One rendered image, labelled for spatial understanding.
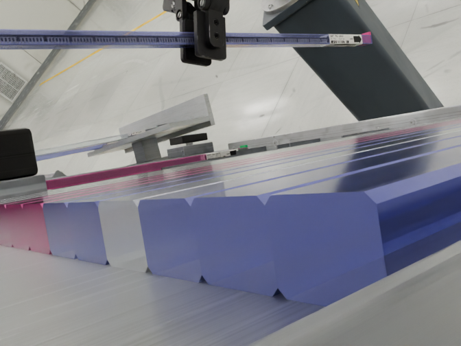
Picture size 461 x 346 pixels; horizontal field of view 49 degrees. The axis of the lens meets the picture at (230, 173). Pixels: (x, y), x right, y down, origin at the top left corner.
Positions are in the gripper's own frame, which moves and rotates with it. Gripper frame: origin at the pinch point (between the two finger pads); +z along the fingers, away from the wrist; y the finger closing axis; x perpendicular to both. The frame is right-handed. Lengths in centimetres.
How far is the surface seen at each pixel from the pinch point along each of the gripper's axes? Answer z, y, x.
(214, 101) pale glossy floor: -40, -189, 145
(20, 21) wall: -271, -771, 213
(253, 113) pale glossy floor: -26, -146, 135
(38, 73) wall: -193, -769, 239
